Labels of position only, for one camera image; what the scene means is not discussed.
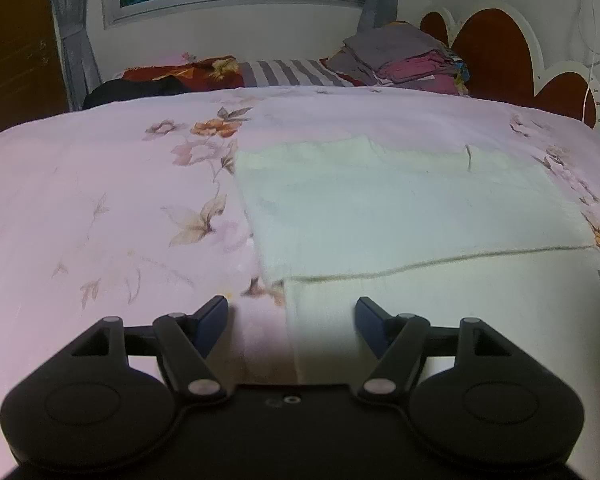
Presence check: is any black garment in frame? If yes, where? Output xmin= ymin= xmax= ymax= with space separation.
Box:
xmin=82 ymin=76 xmax=192 ymax=110

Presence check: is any grey striped pillow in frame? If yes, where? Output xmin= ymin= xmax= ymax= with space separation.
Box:
xmin=238 ymin=58 xmax=353 ymax=88

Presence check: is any brown wooden door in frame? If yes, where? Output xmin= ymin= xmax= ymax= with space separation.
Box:
xmin=0 ymin=0 xmax=69 ymax=132

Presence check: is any grey left curtain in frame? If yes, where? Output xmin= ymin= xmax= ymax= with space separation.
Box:
xmin=50 ymin=0 xmax=102 ymax=110

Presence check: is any red floral blanket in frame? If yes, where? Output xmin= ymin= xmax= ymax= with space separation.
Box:
xmin=121 ymin=55 xmax=245 ymax=92

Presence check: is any pale green cloth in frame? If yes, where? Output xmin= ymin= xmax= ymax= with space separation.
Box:
xmin=235 ymin=136 xmax=600 ymax=388

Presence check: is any stack of folded clothes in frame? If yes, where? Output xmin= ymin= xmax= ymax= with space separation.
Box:
xmin=323 ymin=22 xmax=469 ymax=96

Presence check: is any pink floral bed blanket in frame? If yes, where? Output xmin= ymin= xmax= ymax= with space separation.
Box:
xmin=0 ymin=87 xmax=600 ymax=479

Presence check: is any red heart-shaped headboard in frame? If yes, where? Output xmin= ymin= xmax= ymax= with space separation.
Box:
xmin=419 ymin=3 xmax=600 ymax=134

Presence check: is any white charging cable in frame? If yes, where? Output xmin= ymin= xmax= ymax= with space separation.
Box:
xmin=569 ymin=0 xmax=600 ymax=126

